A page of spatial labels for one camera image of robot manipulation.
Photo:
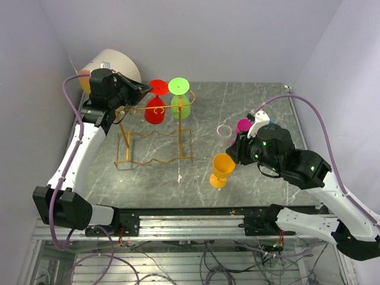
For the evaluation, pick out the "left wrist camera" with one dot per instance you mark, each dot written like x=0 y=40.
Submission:
x=105 y=64

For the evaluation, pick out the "aluminium mounting rail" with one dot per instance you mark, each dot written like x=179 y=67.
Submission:
x=166 y=228

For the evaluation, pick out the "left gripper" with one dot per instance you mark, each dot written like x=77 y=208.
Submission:
x=138 y=90

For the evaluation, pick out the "green plastic wine glass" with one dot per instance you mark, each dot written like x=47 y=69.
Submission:
x=180 y=103

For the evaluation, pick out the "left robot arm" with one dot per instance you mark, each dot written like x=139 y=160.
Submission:
x=60 y=203

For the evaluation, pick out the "gold wire wine glass rack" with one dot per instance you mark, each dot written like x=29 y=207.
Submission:
x=170 y=141

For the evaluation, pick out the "pink plastic wine glass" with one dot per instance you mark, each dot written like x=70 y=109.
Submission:
x=242 y=125

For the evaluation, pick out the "white cylindrical container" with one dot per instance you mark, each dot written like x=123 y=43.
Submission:
x=118 y=61

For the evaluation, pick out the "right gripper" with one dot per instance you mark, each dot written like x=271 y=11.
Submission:
x=238 y=151

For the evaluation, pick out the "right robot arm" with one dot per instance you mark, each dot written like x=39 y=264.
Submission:
x=354 y=230

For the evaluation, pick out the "yellow plastic wine glass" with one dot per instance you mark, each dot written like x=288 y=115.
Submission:
x=223 y=166

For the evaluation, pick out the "red plastic wine glass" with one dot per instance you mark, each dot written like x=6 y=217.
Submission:
x=155 y=109

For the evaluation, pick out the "clear wine glass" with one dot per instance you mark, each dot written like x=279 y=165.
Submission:
x=224 y=134

